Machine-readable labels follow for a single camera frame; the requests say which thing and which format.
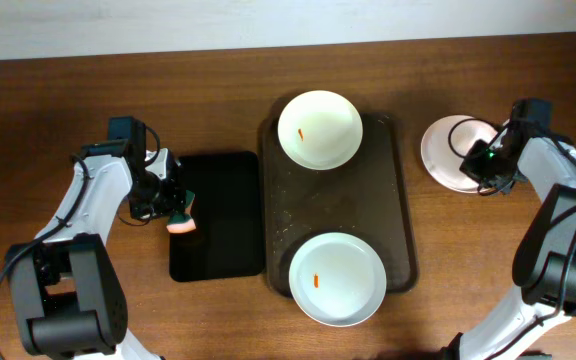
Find green and pink sponge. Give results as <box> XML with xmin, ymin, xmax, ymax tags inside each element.
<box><xmin>166</xmin><ymin>190</ymin><xmax>196</xmax><ymax>234</ymax></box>

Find white plate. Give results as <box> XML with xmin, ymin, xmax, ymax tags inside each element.
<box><xmin>288</xmin><ymin>232</ymin><xmax>387</xmax><ymax>327</ymax></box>
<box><xmin>421</xmin><ymin>115</ymin><xmax>497</xmax><ymax>194</ymax></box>
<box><xmin>277</xmin><ymin>90</ymin><xmax>363</xmax><ymax>170</ymax></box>

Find white plate top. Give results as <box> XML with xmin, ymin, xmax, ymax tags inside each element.
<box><xmin>277</xmin><ymin>90</ymin><xmax>363</xmax><ymax>170</ymax></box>

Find white plate bottom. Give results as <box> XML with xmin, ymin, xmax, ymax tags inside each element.
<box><xmin>288</xmin><ymin>232</ymin><xmax>387</xmax><ymax>327</ymax></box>

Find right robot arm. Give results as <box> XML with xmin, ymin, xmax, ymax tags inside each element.
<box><xmin>439</xmin><ymin>98</ymin><xmax>576</xmax><ymax>359</ymax></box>

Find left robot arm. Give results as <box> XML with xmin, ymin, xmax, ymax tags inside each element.
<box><xmin>0</xmin><ymin>116</ymin><xmax>192</xmax><ymax>359</ymax></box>

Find black small tray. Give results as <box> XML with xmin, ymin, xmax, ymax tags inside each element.
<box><xmin>169</xmin><ymin>151</ymin><xmax>265</xmax><ymax>282</ymax></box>

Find brown serving tray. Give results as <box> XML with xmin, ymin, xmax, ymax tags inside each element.
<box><xmin>260</xmin><ymin>113</ymin><xmax>419</xmax><ymax>296</ymax></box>

